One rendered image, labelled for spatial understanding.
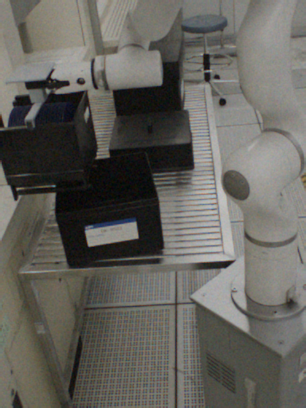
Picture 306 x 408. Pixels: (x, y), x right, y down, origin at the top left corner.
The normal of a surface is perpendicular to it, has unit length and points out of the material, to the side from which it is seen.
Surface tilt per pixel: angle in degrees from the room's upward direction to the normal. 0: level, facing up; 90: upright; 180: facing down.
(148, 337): 0
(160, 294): 0
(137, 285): 0
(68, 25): 90
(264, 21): 44
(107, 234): 90
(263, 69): 87
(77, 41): 90
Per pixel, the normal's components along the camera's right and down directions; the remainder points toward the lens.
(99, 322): -0.11, -0.84
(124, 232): 0.13, 0.53
